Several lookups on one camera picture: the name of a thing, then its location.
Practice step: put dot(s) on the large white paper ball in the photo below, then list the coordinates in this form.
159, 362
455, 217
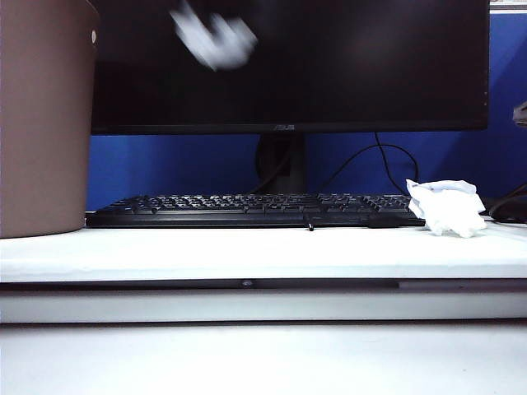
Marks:
449, 210

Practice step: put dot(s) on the grey metal robot part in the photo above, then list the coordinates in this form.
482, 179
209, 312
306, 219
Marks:
521, 112

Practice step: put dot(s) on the small black jack plug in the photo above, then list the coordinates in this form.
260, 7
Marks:
311, 226

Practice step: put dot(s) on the black computer mouse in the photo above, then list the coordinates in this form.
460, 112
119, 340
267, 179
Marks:
510, 216

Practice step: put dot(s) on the black computer keyboard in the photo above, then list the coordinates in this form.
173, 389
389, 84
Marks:
164, 207

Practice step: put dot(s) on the black monitor stand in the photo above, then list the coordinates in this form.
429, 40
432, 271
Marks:
288, 164

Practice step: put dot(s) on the brown trash bin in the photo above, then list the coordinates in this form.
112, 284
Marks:
41, 123

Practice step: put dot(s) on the small plain white paper ball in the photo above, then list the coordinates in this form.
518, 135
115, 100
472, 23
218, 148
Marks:
193, 37

